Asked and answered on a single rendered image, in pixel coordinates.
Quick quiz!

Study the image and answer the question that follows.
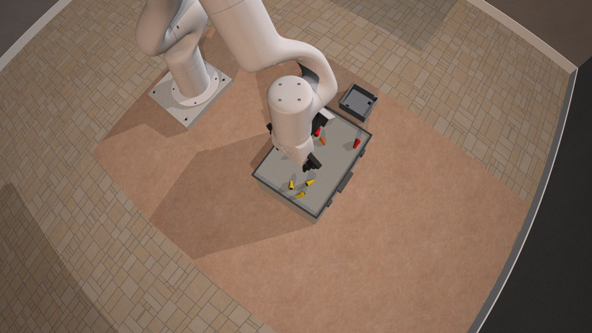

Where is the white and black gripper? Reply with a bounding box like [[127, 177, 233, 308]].
[[266, 123, 322, 172]]

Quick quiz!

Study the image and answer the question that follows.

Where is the grey rectangular case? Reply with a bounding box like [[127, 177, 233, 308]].
[[251, 106, 372, 225]]

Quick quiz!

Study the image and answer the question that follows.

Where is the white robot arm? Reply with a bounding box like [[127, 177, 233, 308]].
[[135, 0, 338, 147]]

